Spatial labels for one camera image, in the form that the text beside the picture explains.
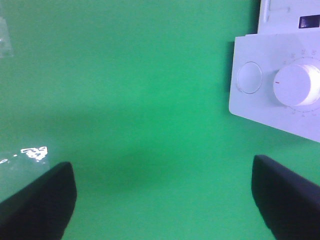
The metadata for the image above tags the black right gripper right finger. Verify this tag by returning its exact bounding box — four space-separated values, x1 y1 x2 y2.
251 154 320 240

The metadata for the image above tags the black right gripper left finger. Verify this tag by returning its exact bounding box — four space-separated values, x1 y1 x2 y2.
0 162 77 240

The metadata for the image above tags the white round knob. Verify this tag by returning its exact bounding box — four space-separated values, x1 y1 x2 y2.
273 63 320 107

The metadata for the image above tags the round door release button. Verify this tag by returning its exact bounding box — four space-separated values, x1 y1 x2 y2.
236 61 263 94

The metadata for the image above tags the white microwave oven body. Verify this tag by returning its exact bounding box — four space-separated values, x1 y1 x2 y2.
228 0 320 142

